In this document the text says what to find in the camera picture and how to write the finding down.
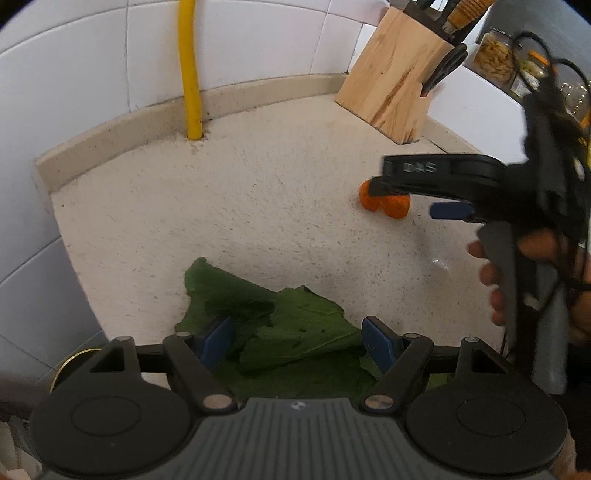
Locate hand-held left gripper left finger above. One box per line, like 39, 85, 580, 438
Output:
88, 316, 236, 413

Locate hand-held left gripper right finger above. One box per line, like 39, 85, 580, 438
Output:
361, 316, 513, 413

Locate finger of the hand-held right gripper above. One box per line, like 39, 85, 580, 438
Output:
429, 202, 478, 223
368, 154, 506, 201

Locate orange peel piece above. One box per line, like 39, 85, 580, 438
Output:
381, 194, 411, 219
360, 180, 385, 212

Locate large green leaf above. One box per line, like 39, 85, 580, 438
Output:
174, 257, 386, 398

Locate black yellow rimmed trash bin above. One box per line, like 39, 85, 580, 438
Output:
50, 351, 101, 393

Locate person's right hand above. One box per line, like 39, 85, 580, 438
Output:
467, 228, 591, 344

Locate black scissors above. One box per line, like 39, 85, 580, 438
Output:
421, 43, 469, 97

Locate wooden knife block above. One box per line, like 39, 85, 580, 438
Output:
335, 7, 458, 145

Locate orange lidded pickle jar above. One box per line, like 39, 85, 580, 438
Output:
509, 50, 553, 99

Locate dark lidded pickle jar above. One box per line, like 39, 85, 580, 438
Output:
475, 28, 517, 86

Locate yellow pipe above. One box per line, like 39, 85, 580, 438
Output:
178, 0, 204, 140

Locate black cable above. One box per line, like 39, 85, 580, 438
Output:
512, 31, 591, 121

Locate wooden handled knife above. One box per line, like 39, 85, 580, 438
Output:
445, 0, 495, 35

